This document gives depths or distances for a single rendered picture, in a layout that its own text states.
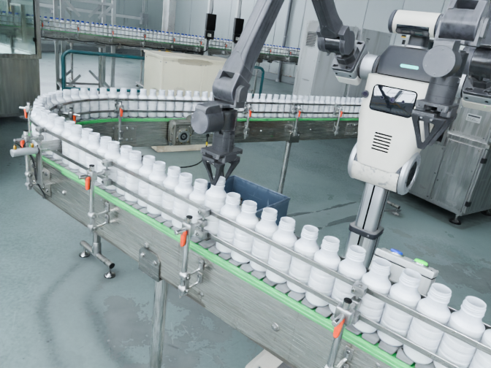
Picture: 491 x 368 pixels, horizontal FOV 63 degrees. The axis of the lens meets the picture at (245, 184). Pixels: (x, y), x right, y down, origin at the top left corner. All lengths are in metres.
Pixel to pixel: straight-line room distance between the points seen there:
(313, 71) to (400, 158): 5.61
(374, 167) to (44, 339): 1.80
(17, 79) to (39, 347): 4.38
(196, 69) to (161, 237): 4.07
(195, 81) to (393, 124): 3.99
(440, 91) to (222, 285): 0.71
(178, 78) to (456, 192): 3.35
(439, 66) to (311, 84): 6.14
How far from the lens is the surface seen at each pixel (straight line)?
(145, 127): 2.56
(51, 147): 1.70
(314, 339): 1.00
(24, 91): 6.23
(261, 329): 1.09
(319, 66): 7.00
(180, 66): 5.08
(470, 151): 4.53
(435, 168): 4.71
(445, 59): 0.86
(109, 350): 2.28
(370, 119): 1.45
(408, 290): 0.89
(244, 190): 1.83
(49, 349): 2.33
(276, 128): 3.07
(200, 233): 1.11
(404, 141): 1.42
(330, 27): 1.38
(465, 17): 0.93
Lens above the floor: 1.57
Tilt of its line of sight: 21 degrees down
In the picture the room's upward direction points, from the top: 8 degrees clockwise
